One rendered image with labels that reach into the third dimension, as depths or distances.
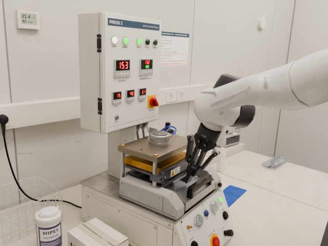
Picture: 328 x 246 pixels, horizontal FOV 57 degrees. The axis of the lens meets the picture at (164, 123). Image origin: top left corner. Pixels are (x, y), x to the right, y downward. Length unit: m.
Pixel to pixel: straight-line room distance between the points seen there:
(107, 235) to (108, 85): 0.51
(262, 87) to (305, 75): 0.10
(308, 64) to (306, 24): 2.86
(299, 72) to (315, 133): 2.87
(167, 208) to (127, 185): 0.18
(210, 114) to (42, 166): 0.97
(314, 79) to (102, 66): 0.68
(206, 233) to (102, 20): 0.81
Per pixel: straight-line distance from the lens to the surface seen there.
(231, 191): 1.65
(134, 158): 1.13
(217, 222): 1.21
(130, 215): 1.13
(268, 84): 0.72
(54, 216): 1.14
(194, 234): 1.08
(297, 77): 0.69
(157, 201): 1.03
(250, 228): 1.38
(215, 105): 0.80
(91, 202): 1.26
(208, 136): 1.00
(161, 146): 1.12
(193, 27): 2.14
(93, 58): 1.10
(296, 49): 3.54
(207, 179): 1.13
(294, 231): 1.43
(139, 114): 1.23
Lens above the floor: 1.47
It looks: 14 degrees down
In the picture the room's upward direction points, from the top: 2 degrees clockwise
